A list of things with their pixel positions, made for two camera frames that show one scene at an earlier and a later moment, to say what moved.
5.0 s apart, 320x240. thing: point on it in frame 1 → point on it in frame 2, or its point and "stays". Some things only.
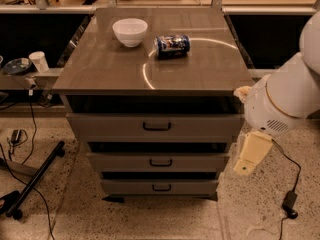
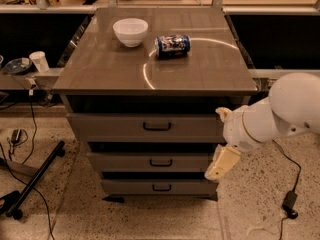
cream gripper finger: [242, 92] → [224, 113]
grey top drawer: [155, 127] stays
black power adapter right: [288, 203] stays
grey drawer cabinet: [150, 91] stays
